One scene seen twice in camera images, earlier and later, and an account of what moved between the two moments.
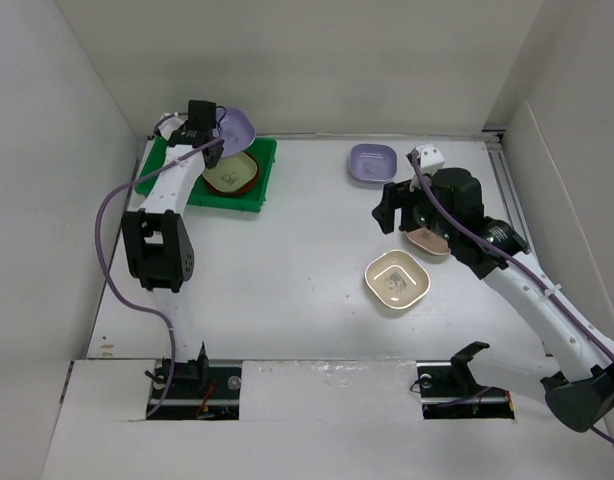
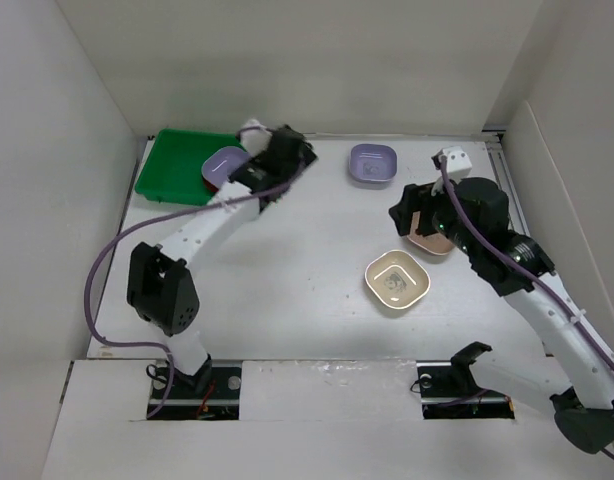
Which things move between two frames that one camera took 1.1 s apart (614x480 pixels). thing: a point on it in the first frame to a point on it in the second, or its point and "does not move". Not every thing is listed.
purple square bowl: x=373 y=163 does not move
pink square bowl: x=426 y=239 does not move
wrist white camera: x=168 y=127 to x=255 y=136
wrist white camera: x=431 y=157 to x=458 y=163
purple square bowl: x=235 y=128 to x=220 y=163
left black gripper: x=214 y=160 to x=305 y=153
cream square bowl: x=397 y=278 does not move
